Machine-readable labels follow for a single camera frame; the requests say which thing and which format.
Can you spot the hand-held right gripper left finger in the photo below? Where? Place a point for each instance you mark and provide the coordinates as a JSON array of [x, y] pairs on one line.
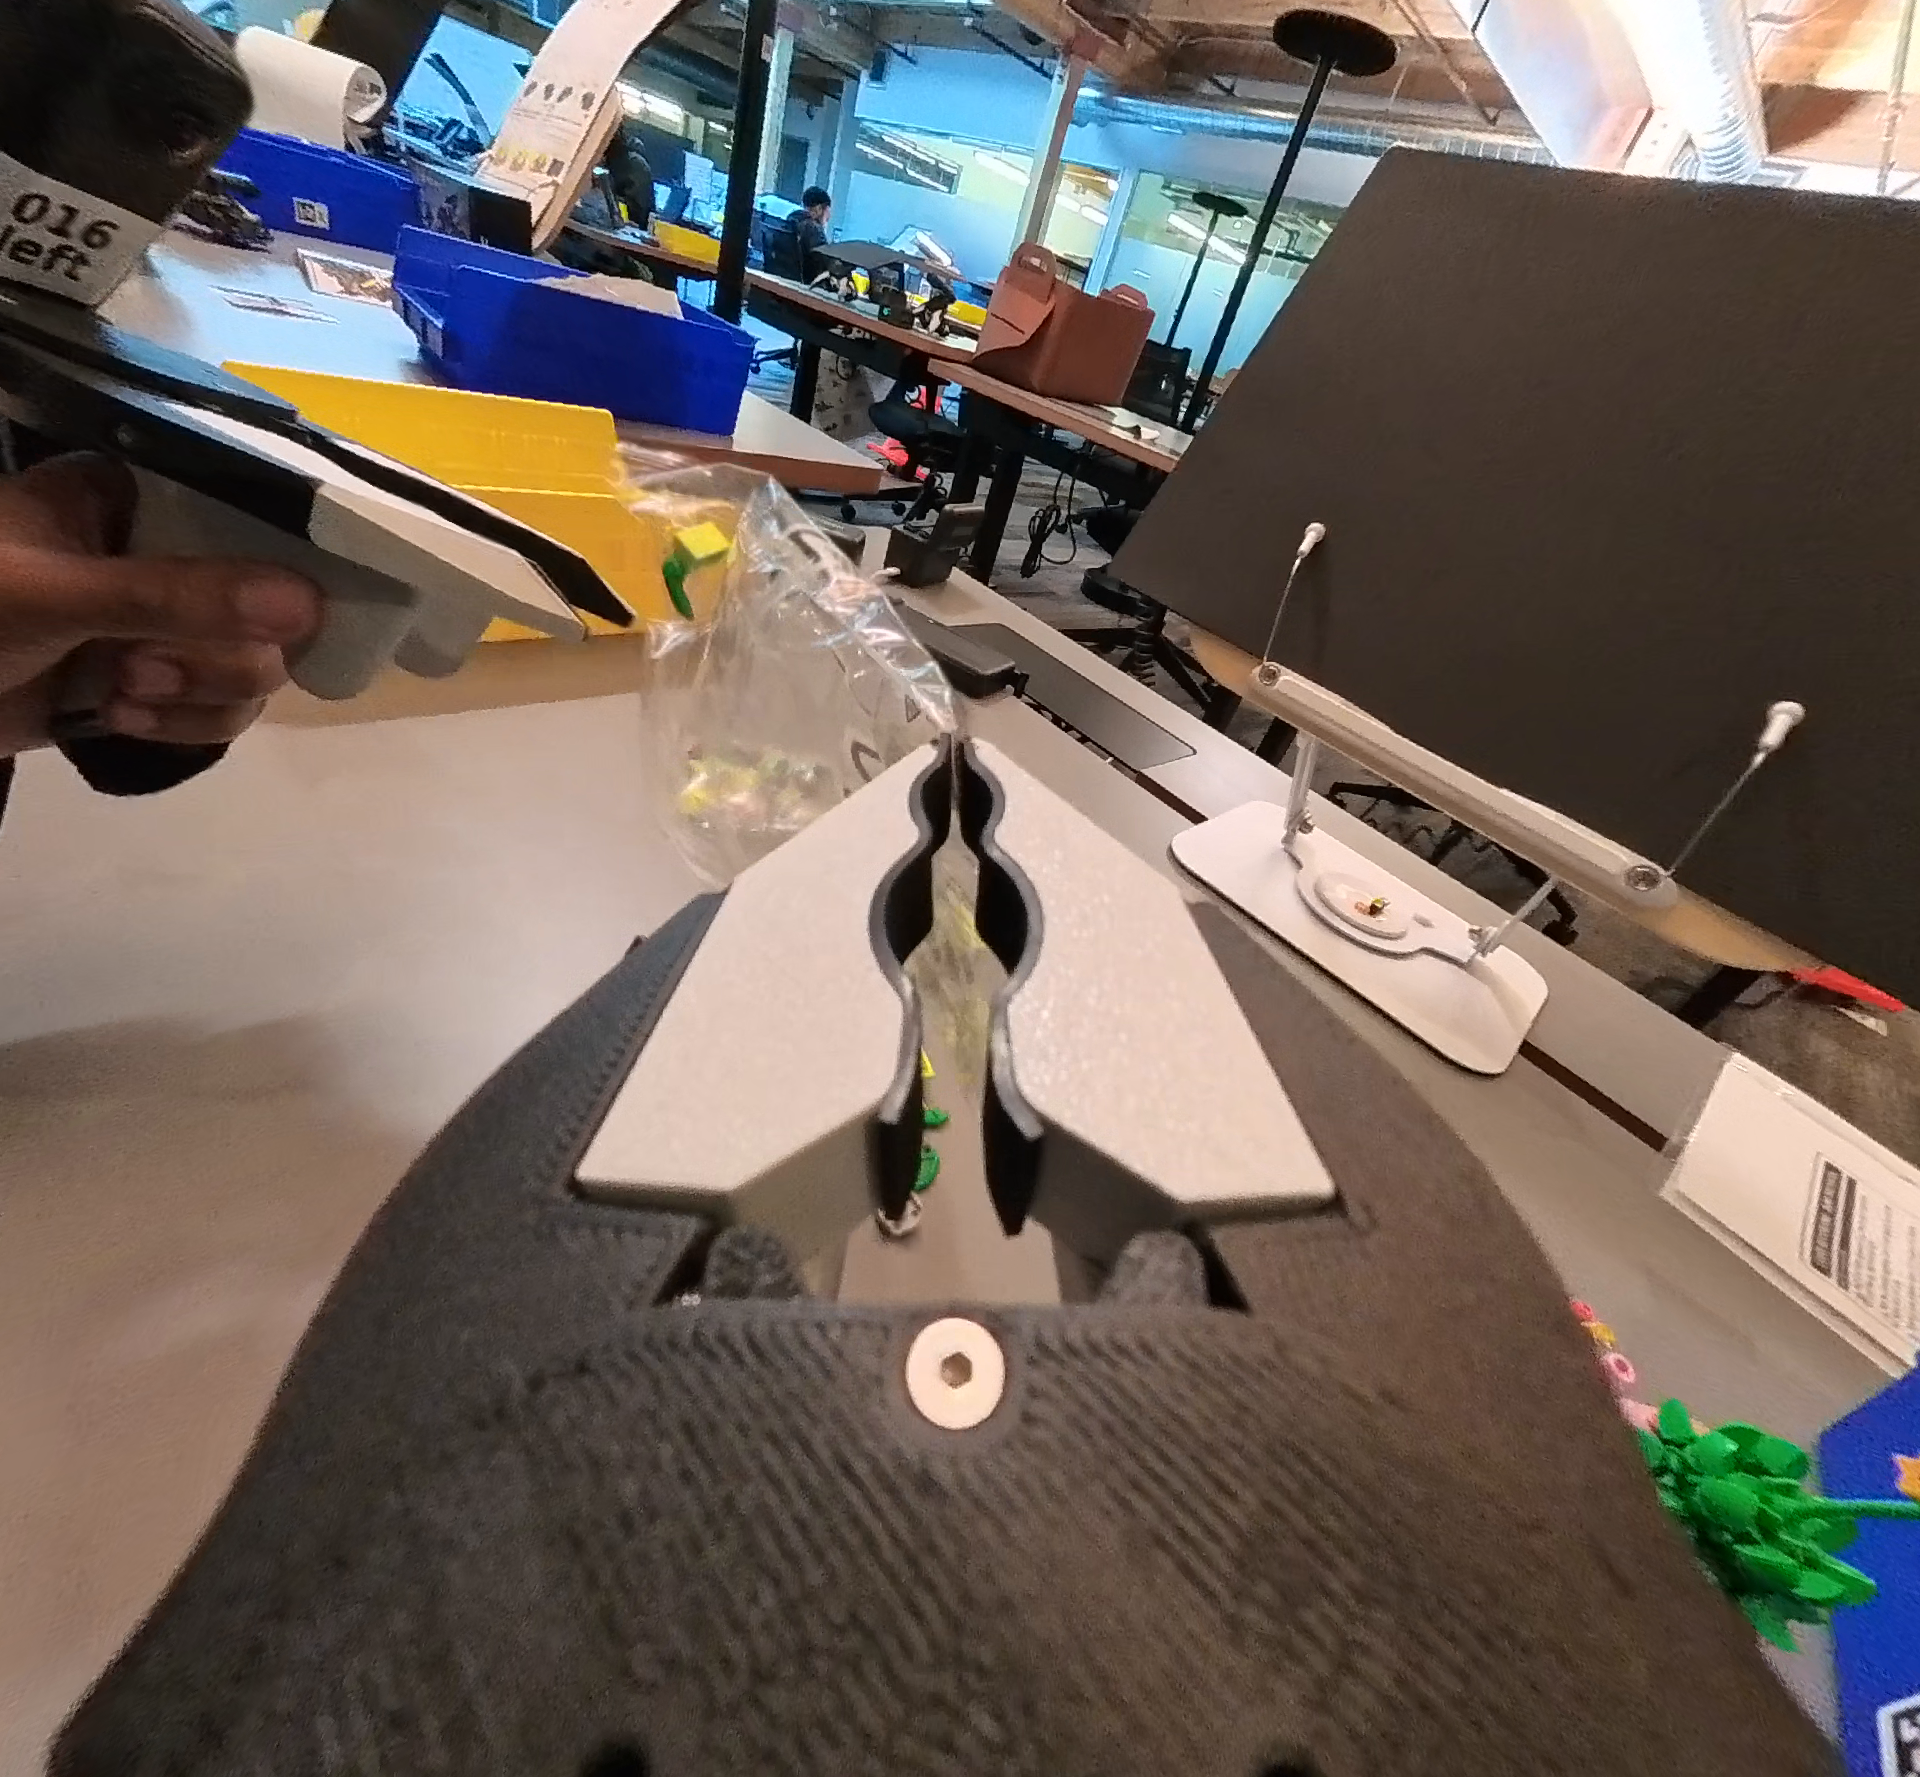
[[750, 1043]]

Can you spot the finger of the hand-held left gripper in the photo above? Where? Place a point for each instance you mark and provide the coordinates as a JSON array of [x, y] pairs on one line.
[[435, 560], [428, 500]]

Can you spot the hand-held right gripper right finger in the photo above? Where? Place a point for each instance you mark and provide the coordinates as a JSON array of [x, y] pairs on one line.
[[1155, 1056]]

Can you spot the clear printed plastic bag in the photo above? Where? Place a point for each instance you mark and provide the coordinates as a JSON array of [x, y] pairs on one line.
[[780, 668]]

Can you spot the person's left hand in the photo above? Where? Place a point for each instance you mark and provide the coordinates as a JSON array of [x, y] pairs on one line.
[[135, 637]]

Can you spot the stacked yellow storage bins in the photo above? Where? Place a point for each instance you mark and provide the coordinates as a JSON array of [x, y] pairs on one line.
[[495, 442]]

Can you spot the white paper roll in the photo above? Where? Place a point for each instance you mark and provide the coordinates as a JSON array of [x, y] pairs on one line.
[[300, 82]]

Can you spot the blue storage bin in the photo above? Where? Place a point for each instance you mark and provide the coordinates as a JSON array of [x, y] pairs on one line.
[[344, 195], [600, 358], [1876, 1583]]

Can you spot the printed leaflet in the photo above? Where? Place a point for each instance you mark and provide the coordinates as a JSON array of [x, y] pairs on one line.
[[272, 303], [348, 277]]

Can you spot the black tilted board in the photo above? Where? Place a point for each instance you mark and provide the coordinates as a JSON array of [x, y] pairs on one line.
[[389, 7]]

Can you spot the grey desk with wood edge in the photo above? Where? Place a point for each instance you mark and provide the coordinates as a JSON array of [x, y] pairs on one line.
[[750, 426]]

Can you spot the white monitor stand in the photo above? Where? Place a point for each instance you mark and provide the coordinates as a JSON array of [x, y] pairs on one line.
[[1501, 998]]

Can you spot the black ribbed power brick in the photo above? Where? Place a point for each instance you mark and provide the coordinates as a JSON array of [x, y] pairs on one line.
[[961, 659]]

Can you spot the white printed banner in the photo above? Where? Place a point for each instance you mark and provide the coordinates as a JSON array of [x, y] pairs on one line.
[[587, 82]]

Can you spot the black office chair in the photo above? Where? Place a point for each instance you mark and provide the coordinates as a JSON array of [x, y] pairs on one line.
[[916, 435], [1147, 606]]

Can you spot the black pillar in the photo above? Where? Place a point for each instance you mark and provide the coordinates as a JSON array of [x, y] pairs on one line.
[[750, 141]]

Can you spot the black adapter box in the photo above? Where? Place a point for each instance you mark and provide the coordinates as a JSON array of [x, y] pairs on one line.
[[934, 547]]

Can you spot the long wooden desk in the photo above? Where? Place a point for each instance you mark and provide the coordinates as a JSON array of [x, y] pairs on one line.
[[1111, 435]]

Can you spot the laminated paper sheet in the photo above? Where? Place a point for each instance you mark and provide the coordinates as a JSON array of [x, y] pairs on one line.
[[1786, 1177]]

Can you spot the brown bag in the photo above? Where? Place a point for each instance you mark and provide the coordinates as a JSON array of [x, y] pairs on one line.
[[1064, 336]]

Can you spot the black monitor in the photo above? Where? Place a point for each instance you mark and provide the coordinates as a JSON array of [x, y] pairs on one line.
[[1575, 456]]

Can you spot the pink toy pot plant model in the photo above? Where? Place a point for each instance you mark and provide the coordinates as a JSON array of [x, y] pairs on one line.
[[1740, 1507]]

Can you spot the black floor lamp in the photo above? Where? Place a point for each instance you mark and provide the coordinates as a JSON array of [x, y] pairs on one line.
[[1219, 205], [1336, 46]]

